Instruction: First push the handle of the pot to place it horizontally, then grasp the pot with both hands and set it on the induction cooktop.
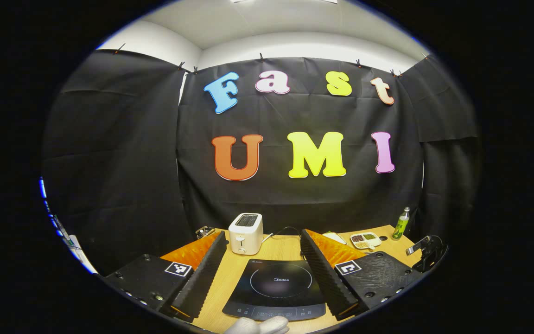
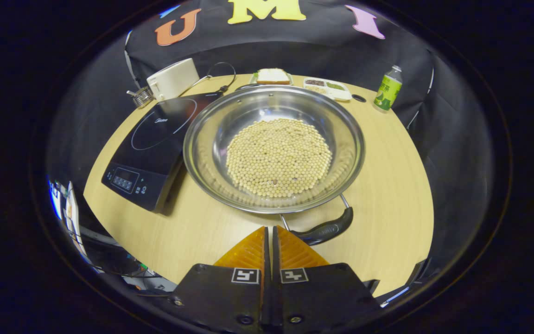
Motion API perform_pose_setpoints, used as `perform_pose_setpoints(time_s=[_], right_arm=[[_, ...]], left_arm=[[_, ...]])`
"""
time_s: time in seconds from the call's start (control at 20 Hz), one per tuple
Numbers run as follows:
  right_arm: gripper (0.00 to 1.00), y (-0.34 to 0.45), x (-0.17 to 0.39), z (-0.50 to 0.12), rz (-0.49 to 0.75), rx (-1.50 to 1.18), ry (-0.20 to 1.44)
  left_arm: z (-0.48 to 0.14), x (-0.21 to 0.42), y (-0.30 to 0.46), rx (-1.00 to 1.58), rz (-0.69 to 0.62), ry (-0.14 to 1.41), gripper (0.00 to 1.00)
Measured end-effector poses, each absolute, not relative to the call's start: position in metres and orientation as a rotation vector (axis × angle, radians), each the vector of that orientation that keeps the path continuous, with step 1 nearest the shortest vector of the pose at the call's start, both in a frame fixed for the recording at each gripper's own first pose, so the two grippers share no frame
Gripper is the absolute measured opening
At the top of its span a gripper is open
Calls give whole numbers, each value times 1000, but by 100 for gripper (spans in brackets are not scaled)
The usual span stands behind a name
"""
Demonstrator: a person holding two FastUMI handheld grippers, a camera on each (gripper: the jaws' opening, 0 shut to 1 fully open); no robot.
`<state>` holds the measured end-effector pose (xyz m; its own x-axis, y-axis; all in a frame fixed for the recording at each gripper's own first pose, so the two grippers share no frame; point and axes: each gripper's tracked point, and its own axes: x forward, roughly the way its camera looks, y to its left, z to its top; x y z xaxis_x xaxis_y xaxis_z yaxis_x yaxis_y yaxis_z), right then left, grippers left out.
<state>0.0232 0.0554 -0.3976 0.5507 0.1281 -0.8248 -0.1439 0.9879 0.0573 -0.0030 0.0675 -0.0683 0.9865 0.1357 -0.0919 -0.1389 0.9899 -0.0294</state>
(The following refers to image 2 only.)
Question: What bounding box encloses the pale sandwich plate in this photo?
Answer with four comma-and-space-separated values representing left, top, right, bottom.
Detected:
249, 72, 294, 87

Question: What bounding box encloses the small metal wire basket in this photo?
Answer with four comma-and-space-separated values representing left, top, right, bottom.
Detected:
127, 86, 155, 109

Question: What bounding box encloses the white toaster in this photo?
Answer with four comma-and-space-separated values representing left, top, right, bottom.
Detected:
146, 58, 200, 102

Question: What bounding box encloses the stainless steel pot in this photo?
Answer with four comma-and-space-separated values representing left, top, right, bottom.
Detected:
183, 83, 366, 246

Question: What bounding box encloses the white toaster cord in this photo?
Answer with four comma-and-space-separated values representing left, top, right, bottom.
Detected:
179, 74, 212, 98

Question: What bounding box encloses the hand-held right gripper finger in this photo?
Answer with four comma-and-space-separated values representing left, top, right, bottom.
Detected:
169, 226, 271, 334
272, 225, 381, 334

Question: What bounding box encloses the green label drink bottle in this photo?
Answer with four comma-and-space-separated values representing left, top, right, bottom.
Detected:
373, 65, 403, 113

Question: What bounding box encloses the sandwich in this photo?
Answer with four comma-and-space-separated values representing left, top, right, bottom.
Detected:
256, 68, 291, 85

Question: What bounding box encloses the black induction cooktop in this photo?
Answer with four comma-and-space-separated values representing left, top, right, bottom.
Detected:
101, 91, 223, 213

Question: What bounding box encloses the black power cable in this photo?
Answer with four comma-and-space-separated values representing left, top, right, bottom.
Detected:
206, 62, 237, 95

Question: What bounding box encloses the white divided dish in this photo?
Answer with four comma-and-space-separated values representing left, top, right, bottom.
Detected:
303, 77, 352, 102

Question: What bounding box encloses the large soybeans heap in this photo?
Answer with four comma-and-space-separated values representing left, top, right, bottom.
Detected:
225, 118, 333, 199

